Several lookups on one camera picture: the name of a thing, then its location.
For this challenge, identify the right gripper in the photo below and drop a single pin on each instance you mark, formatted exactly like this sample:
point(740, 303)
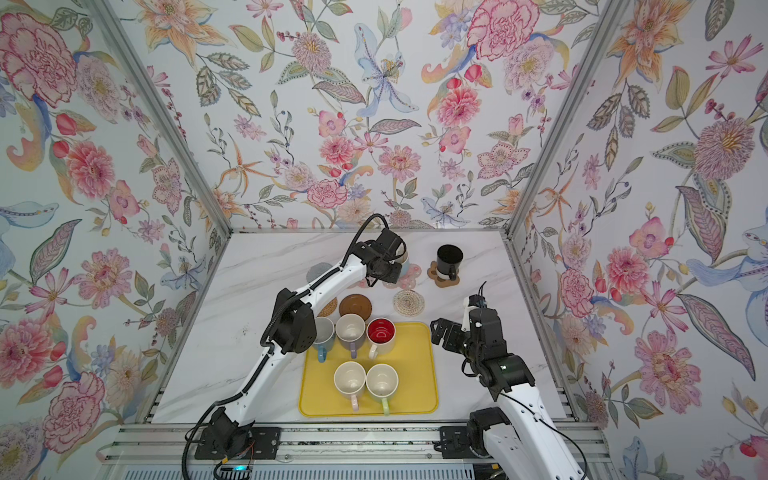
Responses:
point(452, 335)

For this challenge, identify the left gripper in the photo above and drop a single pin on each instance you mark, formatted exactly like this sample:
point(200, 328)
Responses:
point(389, 271)

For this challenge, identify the brown wooden round coaster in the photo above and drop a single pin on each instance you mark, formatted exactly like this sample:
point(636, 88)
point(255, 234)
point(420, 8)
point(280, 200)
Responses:
point(356, 304)

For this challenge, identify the colourful woven round coaster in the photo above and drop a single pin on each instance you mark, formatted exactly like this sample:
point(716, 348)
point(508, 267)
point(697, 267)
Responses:
point(408, 303)

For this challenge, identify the cork paw print coaster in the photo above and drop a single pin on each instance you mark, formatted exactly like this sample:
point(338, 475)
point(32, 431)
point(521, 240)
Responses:
point(441, 281)

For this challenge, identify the grey round coaster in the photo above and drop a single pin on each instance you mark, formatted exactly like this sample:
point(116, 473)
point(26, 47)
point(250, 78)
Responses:
point(317, 271)

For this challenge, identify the black mug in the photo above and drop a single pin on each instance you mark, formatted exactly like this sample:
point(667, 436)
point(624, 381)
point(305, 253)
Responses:
point(449, 259)

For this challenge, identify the green handle mug front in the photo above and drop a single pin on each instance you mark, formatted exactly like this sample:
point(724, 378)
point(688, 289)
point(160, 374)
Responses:
point(382, 382)

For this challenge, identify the blue mug back row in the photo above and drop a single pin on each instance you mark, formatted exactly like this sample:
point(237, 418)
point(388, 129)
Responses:
point(325, 338)

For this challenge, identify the pink handle mug front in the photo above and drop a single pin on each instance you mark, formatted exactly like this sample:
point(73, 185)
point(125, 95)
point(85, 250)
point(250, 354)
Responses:
point(350, 381)

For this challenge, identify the blue handle mug front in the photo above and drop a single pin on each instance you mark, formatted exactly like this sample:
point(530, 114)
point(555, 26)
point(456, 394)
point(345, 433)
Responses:
point(405, 265)

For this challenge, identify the woven rattan round coaster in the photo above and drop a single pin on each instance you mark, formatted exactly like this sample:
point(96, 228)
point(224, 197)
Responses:
point(330, 309)

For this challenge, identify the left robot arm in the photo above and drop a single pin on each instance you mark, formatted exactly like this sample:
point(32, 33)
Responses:
point(291, 331)

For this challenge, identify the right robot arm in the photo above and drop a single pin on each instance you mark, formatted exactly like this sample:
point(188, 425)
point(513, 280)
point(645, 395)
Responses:
point(516, 432)

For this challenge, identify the pink flower coaster left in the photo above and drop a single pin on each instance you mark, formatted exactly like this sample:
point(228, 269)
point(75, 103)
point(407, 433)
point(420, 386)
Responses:
point(362, 284)

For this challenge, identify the pink flower coaster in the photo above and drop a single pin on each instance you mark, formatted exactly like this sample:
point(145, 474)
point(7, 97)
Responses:
point(362, 284)
point(409, 282)

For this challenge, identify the pink flower coaster right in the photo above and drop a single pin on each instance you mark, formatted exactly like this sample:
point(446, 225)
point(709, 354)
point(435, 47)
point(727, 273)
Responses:
point(409, 282)

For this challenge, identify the yellow tray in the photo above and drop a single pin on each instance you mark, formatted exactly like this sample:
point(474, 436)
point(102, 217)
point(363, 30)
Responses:
point(412, 359)

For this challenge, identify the red interior white mug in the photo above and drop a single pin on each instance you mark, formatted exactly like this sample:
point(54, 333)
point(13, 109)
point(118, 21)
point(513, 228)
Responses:
point(381, 334)

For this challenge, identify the purple mug back row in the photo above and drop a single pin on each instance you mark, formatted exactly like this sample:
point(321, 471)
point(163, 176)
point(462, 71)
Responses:
point(350, 331)

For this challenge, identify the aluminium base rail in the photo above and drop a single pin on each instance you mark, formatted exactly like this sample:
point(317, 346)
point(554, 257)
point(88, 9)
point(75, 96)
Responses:
point(298, 442)

